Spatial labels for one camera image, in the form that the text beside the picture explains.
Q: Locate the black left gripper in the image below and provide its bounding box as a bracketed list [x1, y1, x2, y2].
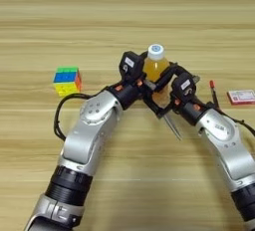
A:
[110, 51, 176, 111]

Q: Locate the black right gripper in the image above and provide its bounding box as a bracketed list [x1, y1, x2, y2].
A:
[142, 62, 214, 126]

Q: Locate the orange juice bottle white cap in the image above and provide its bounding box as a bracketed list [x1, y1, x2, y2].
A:
[142, 44, 172, 109]

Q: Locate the red and white card box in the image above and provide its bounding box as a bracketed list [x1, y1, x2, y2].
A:
[226, 89, 255, 106]

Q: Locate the colourful puzzle cube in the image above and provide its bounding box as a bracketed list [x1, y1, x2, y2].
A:
[53, 67, 83, 98]

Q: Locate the right gripper's labelled black box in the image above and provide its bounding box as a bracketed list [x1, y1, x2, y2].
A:
[170, 72, 197, 104]

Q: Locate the gripper's labelled black box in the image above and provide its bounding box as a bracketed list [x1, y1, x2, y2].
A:
[170, 72, 197, 104]
[119, 51, 145, 84]

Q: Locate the left gripper's labelled black box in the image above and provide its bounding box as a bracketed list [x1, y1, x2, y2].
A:
[119, 51, 145, 84]

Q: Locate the red and black pen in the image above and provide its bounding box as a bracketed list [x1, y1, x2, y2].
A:
[208, 80, 220, 109]

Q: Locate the right arm's black cable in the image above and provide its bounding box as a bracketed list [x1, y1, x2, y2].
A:
[205, 100, 255, 138]

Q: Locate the arm's black cable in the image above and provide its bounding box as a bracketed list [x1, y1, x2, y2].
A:
[205, 100, 255, 138]
[53, 92, 101, 142]

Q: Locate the left arm's black cable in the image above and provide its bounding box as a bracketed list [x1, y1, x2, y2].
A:
[53, 92, 101, 142]

